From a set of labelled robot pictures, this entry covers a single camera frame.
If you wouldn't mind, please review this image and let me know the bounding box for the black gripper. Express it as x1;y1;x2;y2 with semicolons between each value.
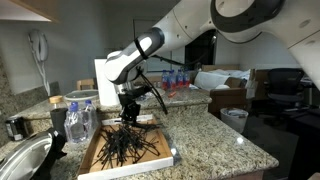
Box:
118;98;143;128

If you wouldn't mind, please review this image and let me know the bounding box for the bundle of black zip ties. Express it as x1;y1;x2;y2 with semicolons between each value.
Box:
113;121;160;144

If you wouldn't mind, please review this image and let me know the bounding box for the flat cardboard box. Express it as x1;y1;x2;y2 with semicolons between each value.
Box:
77;114;175;180

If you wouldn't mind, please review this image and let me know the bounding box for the pile of black zip ties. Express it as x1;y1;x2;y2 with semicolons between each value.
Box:
91;128;162;170

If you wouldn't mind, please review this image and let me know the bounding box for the clear blue-capped water bottle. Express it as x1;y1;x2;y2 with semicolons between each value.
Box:
63;101;90;144
82;99;99;134

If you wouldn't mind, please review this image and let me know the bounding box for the Fiji water bottle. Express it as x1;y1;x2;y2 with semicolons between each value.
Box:
168;69;177;91
182;69;191;89
161;69;170;91
175;68;185;90

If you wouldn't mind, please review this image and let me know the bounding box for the round lidded glass dish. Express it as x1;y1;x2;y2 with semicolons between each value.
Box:
63;88;100;103

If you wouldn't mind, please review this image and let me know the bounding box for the wooden chair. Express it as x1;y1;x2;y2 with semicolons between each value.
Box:
75;77;98;92

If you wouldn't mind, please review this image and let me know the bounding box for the glass jar with wooden lid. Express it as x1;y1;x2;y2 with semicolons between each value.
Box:
47;95;67;112

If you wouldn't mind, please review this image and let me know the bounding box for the brown sofa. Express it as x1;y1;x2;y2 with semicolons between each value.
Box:
199;64;256;116

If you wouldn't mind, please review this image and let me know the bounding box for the grey trash bin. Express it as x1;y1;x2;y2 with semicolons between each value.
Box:
219;106;250;135

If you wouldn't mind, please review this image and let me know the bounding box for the black office chair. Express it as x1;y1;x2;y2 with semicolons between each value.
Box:
263;67;307;113

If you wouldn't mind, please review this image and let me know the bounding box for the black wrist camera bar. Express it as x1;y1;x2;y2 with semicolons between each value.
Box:
117;85;152;103

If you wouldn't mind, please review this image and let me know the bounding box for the white wall phone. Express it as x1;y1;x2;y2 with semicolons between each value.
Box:
27;29;52;97

